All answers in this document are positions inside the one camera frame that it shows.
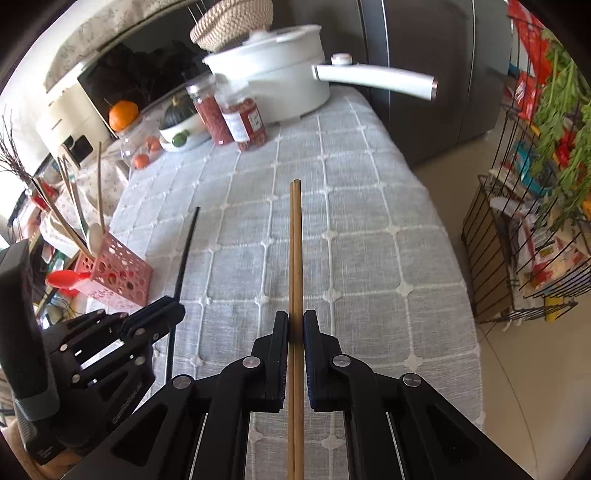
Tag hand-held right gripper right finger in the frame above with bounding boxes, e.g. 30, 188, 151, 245
302, 310, 532, 480

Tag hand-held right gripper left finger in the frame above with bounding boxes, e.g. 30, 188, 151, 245
65, 311, 291, 480

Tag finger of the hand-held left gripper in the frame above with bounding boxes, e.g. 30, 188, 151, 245
44, 299, 185, 354
69, 319, 174, 386

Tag pink perforated utensil holder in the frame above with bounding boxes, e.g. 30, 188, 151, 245
74, 232, 153, 315

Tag black chopstick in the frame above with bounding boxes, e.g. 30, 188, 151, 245
166, 206, 201, 384

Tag red plastic spoon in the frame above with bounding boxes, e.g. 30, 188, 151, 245
45, 270, 90, 296

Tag grey checked tablecloth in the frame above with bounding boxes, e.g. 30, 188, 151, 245
85, 85, 485, 480

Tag floral cloth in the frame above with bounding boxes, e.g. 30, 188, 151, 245
39, 157, 130, 259

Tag clear glass container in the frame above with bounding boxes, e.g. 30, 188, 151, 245
117, 115, 162, 162

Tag white bowl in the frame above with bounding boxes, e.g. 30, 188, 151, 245
158, 115, 208, 153

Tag dried branches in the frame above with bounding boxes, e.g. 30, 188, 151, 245
0, 111, 35, 181

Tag dark green squash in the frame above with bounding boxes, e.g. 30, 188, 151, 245
159, 95, 201, 130

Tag plain jar of red snacks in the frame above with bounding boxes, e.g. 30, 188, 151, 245
186, 76, 234, 147

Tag orange fruit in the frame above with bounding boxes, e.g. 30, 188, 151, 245
108, 100, 139, 132

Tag labelled jar of red snacks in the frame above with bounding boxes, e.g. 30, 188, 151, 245
215, 83, 267, 153

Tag white countertop oven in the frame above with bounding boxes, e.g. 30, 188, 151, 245
36, 44, 218, 160

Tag pile of snack packets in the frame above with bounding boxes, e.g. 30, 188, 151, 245
489, 0, 591, 319

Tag woven wicker basket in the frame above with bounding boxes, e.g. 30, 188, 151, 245
190, 0, 275, 52

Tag grey refrigerator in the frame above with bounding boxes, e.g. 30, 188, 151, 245
355, 0, 513, 169

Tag green leafy vegetables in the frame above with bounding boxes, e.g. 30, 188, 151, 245
529, 28, 591, 232

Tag black wire rack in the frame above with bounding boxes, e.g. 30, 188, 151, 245
462, 0, 591, 324

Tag white pot with handle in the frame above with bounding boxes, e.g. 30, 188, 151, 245
203, 25, 439, 125

